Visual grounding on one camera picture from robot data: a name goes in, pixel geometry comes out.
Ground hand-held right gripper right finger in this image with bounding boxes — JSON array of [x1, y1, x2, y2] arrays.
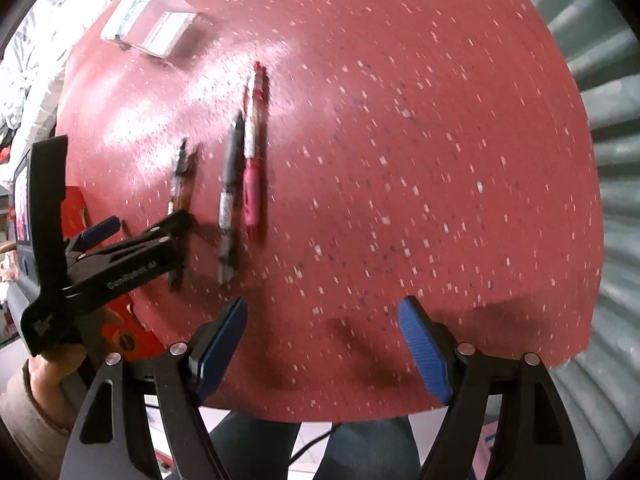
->
[[397, 296, 587, 480]]

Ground red pen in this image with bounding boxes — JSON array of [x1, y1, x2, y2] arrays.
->
[[241, 61, 268, 241]]

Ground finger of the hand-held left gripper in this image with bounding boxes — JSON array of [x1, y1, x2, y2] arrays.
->
[[65, 215, 122, 256], [62, 210, 193, 311]]

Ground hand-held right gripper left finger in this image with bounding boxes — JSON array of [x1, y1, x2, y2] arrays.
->
[[59, 296, 249, 480]]

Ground clear plastic box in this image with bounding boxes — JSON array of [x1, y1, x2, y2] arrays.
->
[[100, 0, 205, 58]]

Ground white bedding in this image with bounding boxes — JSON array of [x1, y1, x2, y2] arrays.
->
[[0, 0, 131, 161]]

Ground person's left hand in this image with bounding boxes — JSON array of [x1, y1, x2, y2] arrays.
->
[[27, 342, 88, 396]]

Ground red cardboard box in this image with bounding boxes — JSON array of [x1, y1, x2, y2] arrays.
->
[[60, 186, 166, 363]]

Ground black cable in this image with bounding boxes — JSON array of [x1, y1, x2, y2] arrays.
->
[[290, 422, 341, 463]]

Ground person's left forearm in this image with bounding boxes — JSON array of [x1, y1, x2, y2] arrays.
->
[[0, 370, 81, 466]]

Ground white teal carton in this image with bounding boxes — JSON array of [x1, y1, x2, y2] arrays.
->
[[106, 0, 153, 41]]

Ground teal ribbed cushion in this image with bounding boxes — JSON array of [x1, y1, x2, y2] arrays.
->
[[505, 0, 640, 480]]

